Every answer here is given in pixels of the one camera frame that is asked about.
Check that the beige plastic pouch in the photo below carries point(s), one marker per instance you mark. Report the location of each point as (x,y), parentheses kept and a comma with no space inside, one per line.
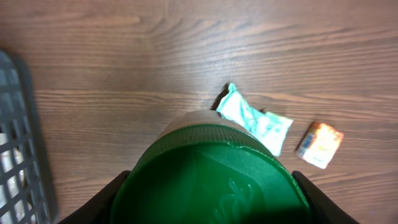
(19,179)

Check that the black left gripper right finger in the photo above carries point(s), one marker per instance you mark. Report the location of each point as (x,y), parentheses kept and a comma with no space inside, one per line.
(324,210)

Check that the teal Kleenex tissue pack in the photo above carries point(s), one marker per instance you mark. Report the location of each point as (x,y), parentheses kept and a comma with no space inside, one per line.
(269,128)

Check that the grey plastic basket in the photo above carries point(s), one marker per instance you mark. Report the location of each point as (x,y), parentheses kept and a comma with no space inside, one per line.
(19,118)

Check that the green lid jar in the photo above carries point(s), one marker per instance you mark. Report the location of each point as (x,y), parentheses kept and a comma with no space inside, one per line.
(204,168)

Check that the orange small box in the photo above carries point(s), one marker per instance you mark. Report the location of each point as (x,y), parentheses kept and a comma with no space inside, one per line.
(319,144)

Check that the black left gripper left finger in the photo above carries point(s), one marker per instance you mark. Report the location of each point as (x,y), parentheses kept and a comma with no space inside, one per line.
(98,208)

